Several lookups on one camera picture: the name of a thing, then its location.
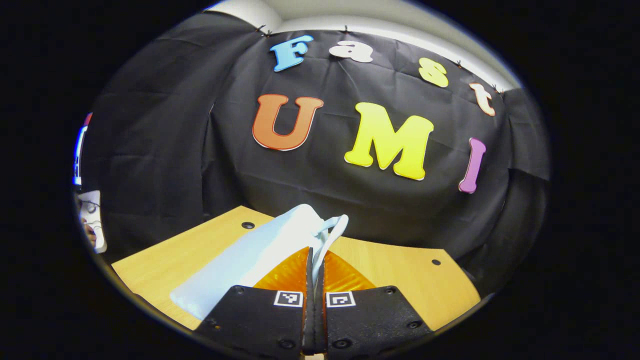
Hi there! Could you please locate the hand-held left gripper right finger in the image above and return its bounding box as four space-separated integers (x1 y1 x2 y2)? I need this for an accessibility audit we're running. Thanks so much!
320 250 433 358

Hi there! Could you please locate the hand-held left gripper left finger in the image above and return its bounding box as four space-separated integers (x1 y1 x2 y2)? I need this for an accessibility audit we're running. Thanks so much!
195 246 315 358

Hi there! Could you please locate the light blue suitcase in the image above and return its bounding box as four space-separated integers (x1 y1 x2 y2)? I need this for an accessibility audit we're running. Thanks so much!
170 203 350 321

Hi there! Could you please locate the black backdrop cloth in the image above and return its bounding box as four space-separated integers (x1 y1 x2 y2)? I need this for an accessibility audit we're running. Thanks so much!
80 11 551 296

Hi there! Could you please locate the blue edged lit screen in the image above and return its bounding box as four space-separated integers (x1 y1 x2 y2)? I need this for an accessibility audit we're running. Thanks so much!
73 112 93 187

